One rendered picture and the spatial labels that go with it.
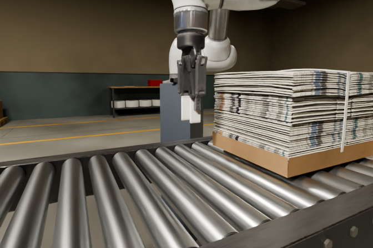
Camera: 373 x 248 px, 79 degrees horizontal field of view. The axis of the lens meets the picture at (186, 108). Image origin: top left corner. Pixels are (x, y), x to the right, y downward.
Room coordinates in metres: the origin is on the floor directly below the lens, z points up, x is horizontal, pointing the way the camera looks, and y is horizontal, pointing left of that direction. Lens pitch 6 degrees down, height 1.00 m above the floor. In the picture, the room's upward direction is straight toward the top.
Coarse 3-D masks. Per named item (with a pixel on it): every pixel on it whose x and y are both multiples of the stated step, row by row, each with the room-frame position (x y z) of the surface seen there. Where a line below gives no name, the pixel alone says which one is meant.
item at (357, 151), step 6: (354, 144) 0.56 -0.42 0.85; (360, 144) 0.57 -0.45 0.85; (366, 144) 0.59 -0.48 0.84; (372, 144) 0.60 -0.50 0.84; (354, 150) 0.56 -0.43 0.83; (360, 150) 0.58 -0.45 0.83; (366, 150) 0.59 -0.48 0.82; (372, 150) 0.60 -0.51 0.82; (348, 156) 0.55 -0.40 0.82; (354, 156) 0.56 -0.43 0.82; (360, 156) 0.58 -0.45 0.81; (366, 156) 0.59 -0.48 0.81
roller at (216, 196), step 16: (160, 160) 0.65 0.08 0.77; (176, 160) 0.59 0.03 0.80; (192, 176) 0.49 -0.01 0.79; (208, 176) 0.49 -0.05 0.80; (208, 192) 0.43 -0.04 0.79; (224, 192) 0.41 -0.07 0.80; (224, 208) 0.38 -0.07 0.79; (240, 208) 0.36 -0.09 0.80; (240, 224) 0.33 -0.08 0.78; (256, 224) 0.32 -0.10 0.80
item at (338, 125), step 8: (352, 72) 0.55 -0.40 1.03; (344, 80) 0.53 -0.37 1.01; (352, 80) 0.55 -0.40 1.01; (328, 88) 0.56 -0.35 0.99; (336, 88) 0.53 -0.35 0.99; (344, 88) 0.53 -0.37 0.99; (352, 88) 0.55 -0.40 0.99; (344, 96) 0.54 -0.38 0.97; (344, 104) 0.54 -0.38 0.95; (336, 120) 0.53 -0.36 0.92; (336, 128) 0.53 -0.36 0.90; (336, 136) 0.54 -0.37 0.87; (336, 144) 0.54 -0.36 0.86; (344, 144) 0.55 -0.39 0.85
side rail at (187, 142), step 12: (144, 144) 0.74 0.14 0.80; (156, 144) 0.74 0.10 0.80; (168, 144) 0.74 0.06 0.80; (192, 144) 0.77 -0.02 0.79; (48, 156) 0.61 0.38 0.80; (60, 156) 0.61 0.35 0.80; (72, 156) 0.61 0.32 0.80; (84, 156) 0.62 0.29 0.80; (108, 156) 0.65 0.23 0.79; (132, 156) 0.68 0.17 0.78; (0, 168) 0.53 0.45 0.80; (24, 168) 0.56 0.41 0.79; (60, 168) 0.59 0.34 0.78; (84, 168) 0.62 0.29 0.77; (24, 180) 0.56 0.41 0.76; (84, 180) 0.62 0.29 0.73; (120, 180) 0.66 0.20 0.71; (12, 204) 0.54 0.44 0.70
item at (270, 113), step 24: (240, 72) 0.60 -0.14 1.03; (264, 72) 0.52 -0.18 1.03; (288, 72) 0.47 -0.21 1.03; (312, 72) 0.48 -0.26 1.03; (336, 72) 0.52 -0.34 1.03; (216, 96) 0.70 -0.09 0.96; (240, 96) 0.60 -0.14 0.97; (264, 96) 0.53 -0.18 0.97; (288, 96) 0.46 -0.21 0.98; (312, 96) 0.49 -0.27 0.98; (336, 96) 0.53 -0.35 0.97; (216, 120) 0.70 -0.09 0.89; (240, 120) 0.60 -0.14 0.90; (264, 120) 0.53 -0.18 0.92; (288, 120) 0.46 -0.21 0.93; (312, 120) 0.49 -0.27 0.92; (264, 144) 0.52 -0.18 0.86; (288, 144) 0.47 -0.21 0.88; (312, 144) 0.50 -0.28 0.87
